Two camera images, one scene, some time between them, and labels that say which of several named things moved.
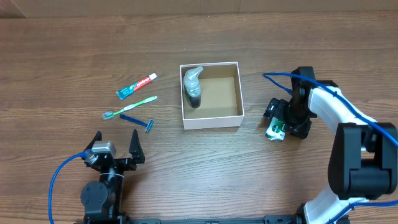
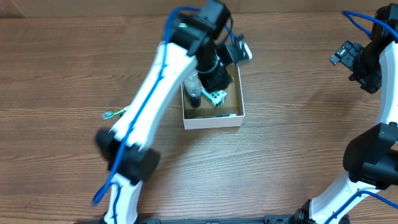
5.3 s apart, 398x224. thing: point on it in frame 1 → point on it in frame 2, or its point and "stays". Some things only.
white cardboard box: [221, 104] stays
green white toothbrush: [109, 114] stays
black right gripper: [280, 111] → [367, 81]
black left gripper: [119, 162] → [218, 81]
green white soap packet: [276, 130] → [217, 98]
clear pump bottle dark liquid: [191, 86] stays
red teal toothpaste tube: [123, 92] → [232, 114]
